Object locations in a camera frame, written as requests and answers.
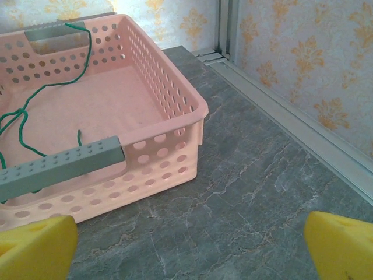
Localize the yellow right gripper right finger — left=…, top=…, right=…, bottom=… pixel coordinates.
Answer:
left=304, top=211, right=373, bottom=280

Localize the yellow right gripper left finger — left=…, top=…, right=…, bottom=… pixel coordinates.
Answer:
left=0, top=215, right=79, bottom=280

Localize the thin green cable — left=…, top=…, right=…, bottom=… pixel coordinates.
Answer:
left=0, top=23, right=93, bottom=202

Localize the pink perforated plastic basket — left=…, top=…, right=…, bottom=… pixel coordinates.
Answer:
left=0, top=13, right=209, bottom=231

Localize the grey toothed plastic strip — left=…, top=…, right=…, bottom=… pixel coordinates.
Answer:
left=29, top=12, right=115, bottom=30

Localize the aluminium side rail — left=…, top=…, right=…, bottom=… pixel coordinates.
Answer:
left=191, top=48, right=373, bottom=207

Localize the aluminium frame post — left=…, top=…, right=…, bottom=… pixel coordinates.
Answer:
left=215, top=0, right=240, bottom=59

